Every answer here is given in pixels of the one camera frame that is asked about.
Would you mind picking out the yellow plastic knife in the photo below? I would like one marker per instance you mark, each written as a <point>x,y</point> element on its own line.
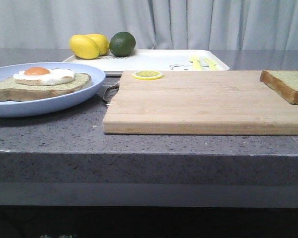
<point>211,64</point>

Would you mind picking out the rear yellow lemon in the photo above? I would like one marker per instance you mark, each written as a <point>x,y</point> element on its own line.
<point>102,43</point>

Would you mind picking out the bread slice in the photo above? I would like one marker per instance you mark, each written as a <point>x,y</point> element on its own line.
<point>10,90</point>
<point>283,82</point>

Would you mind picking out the white rectangular tray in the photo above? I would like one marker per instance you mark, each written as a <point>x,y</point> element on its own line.
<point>160,60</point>

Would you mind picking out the front yellow lemon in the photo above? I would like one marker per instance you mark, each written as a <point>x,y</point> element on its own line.
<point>83,47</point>

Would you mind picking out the yellow plastic fork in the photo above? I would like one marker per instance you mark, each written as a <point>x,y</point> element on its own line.
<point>195,62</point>

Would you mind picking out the wooden cutting board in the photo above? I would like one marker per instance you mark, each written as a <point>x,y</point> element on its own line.
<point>199,103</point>

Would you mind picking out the green lime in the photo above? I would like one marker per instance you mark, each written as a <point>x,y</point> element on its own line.
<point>122,44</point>

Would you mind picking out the metal cutting board handle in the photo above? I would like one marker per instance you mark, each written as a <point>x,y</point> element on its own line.
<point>110,92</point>

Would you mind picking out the yellow lemon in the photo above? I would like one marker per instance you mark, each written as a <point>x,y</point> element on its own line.
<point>83,47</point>
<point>102,43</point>

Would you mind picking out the fried egg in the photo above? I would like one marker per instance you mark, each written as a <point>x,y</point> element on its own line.
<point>40,76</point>

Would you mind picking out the white curtain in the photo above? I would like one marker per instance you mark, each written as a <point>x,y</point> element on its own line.
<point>156,24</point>

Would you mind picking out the lemon slice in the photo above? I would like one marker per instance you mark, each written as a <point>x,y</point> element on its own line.
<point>147,75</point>

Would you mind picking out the light blue round plate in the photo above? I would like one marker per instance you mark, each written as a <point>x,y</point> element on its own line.
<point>10,109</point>

